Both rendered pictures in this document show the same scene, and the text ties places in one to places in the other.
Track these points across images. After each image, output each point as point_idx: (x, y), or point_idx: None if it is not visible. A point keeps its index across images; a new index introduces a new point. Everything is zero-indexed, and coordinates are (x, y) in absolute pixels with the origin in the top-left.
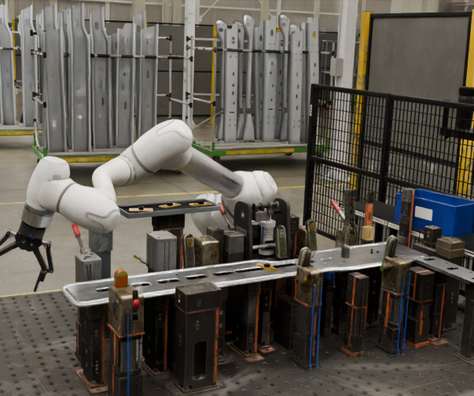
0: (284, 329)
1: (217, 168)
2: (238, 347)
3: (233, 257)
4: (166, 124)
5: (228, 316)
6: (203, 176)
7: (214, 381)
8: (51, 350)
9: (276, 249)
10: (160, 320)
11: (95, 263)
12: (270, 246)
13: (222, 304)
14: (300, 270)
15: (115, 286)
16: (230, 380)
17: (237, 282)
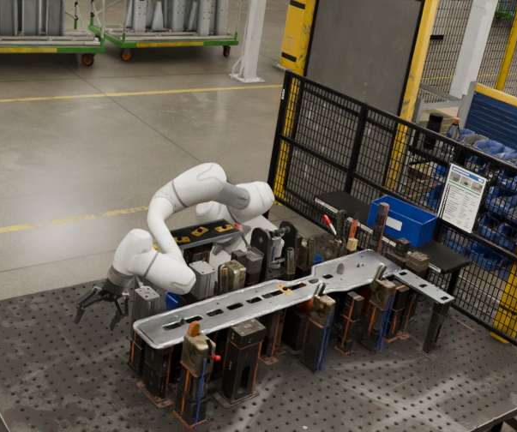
0: (292, 334)
1: (235, 192)
2: None
3: (253, 276)
4: (206, 170)
5: None
6: (225, 201)
7: (251, 392)
8: (104, 359)
9: (285, 267)
10: None
11: (155, 300)
12: (279, 261)
13: None
14: (316, 299)
15: (189, 334)
16: (261, 387)
17: (268, 311)
